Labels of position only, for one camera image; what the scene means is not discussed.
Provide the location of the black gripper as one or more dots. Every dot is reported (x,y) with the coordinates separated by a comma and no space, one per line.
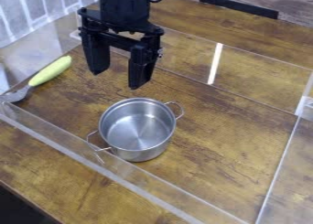
(125,29)

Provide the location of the green handled metal spoon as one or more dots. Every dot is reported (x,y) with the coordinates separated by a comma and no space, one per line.
(45,75)

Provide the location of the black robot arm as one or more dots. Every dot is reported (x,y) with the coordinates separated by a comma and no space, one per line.
(126,4)

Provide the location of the stainless steel pot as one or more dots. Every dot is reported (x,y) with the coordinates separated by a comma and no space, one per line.
(137,127)

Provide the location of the black strip on table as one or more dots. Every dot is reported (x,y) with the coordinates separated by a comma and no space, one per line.
(252,9)

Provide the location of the clear acrylic front barrier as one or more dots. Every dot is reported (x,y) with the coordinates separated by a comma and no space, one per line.
(170,197)

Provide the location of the clear acrylic right barrier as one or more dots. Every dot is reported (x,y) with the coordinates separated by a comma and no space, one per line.
(288,203)

